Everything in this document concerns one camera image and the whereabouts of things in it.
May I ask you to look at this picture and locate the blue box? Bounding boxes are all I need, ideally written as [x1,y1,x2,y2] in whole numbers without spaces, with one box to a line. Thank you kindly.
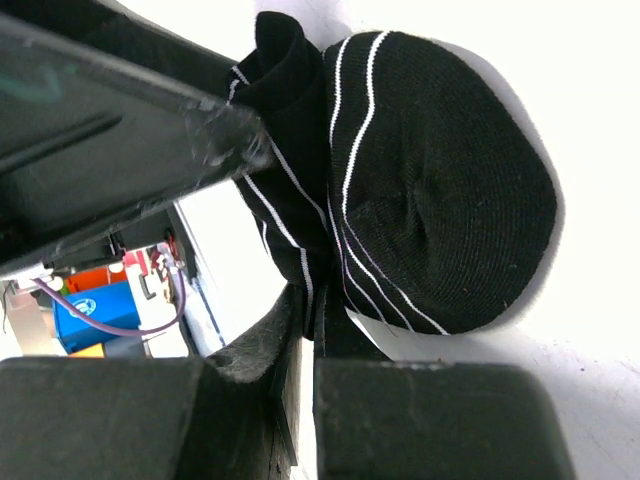
[52,281,140,354]

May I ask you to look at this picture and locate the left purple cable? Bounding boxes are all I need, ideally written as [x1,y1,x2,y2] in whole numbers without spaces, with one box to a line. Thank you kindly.
[32,267,189,339]

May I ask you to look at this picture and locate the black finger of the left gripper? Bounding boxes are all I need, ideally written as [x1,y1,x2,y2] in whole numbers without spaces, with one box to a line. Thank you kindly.
[1,1,272,275]

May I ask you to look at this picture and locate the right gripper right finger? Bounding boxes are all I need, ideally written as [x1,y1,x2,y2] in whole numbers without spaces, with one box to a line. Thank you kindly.
[313,284,575,479]

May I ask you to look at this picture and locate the black sock thin white stripes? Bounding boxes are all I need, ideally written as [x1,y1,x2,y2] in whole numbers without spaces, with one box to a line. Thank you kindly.
[227,11,558,338]

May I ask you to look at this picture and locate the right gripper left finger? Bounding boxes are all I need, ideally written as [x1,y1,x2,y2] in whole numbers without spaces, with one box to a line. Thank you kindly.
[1,286,303,479]

